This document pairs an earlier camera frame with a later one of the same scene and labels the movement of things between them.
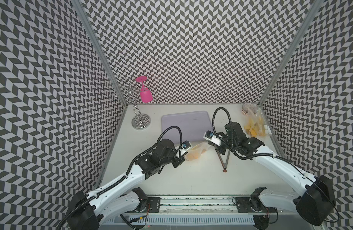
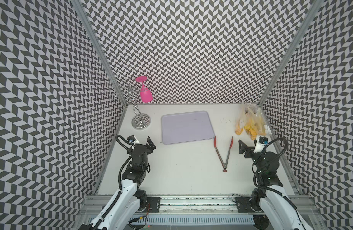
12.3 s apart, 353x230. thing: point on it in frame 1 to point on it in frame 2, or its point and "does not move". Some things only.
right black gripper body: (226, 143) to (250, 150)
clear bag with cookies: (194, 153) to (240, 124)
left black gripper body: (176, 162) to (149, 149)
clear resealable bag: (264, 130) does not move
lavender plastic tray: (193, 125) does not move
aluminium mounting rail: (203, 205) does not move
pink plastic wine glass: (146, 94) does not move
